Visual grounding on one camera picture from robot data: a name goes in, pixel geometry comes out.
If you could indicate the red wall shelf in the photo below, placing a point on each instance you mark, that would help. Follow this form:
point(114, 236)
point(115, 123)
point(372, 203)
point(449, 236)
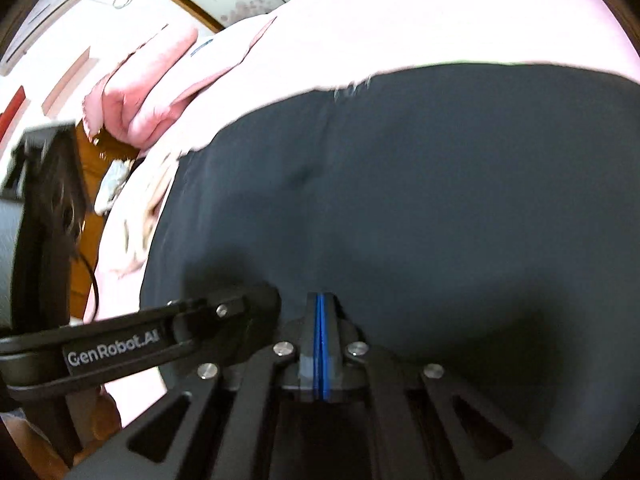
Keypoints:
point(11, 115)

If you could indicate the pink folded quilt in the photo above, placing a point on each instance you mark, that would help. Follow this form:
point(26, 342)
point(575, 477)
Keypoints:
point(140, 90)

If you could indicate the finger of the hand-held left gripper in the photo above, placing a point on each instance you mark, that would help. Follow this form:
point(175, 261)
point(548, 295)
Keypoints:
point(235, 310)

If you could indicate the green and black jacket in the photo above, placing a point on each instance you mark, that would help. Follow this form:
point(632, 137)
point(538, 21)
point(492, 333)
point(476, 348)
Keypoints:
point(425, 185)

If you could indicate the pink wall shelf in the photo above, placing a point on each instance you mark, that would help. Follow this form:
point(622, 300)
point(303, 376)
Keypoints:
point(67, 80)

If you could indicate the pink bed blanket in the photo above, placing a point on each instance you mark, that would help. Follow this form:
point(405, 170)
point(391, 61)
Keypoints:
point(400, 20)

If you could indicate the folded cream towel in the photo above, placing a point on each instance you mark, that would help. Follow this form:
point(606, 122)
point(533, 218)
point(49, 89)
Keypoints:
point(145, 220)

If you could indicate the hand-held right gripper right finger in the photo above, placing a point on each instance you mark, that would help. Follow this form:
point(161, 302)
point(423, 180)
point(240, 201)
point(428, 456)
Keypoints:
point(326, 345)

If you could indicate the white printed pillow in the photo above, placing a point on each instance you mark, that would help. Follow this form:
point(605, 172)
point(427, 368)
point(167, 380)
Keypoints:
point(225, 55)

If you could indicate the white air conditioner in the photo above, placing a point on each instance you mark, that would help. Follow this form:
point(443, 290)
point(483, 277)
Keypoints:
point(35, 30)

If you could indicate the grey crumpled cloth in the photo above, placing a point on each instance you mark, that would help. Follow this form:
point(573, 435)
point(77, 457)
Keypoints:
point(112, 185)

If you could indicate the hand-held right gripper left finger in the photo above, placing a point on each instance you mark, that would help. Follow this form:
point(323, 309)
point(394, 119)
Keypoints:
point(311, 345)

